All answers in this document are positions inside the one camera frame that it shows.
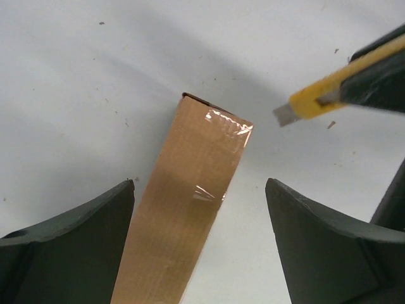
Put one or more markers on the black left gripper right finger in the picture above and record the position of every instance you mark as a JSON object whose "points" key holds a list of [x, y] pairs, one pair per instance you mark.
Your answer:
{"points": [[330, 257]]}

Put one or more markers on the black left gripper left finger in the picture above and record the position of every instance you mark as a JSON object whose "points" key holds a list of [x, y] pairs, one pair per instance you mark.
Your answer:
{"points": [[73, 257]]}

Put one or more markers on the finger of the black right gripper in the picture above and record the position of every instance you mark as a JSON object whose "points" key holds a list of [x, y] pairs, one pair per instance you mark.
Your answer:
{"points": [[379, 86], [399, 31]]}

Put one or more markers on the yellow utility knife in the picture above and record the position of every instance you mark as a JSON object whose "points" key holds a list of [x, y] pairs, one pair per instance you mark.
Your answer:
{"points": [[323, 96]]}

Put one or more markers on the brown cardboard express box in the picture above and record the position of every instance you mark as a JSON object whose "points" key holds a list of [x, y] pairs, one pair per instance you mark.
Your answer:
{"points": [[180, 202]]}

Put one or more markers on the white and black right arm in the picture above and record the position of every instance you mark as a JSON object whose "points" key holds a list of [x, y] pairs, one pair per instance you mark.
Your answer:
{"points": [[390, 212]]}

